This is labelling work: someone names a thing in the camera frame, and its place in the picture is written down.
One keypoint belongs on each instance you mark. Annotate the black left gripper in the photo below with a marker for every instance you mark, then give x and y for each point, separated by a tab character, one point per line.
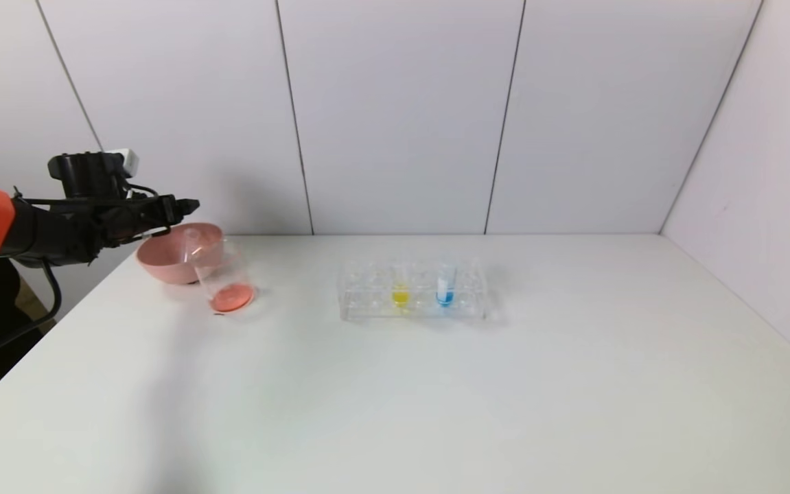
160	210

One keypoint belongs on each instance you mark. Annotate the test tube with red pigment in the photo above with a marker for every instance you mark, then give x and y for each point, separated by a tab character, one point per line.
195	243

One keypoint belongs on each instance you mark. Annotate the test tube with yellow pigment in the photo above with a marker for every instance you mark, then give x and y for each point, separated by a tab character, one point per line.
400	296

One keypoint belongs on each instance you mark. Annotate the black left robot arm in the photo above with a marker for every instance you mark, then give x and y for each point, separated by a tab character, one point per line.
38	233

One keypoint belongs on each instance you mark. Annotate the clear glass beaker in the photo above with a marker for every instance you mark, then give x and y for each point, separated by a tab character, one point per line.
233	296

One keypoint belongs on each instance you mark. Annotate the clear acrylic test tube rack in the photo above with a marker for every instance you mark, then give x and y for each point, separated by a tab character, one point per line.
367	302

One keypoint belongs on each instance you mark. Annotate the test tube with blue pigment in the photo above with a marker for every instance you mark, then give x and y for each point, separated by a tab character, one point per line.
444	297

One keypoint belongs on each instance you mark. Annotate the pink bowl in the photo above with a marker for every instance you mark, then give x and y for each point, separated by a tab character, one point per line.
161	264

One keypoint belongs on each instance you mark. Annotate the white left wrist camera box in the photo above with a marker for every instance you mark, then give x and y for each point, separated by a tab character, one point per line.
127	160

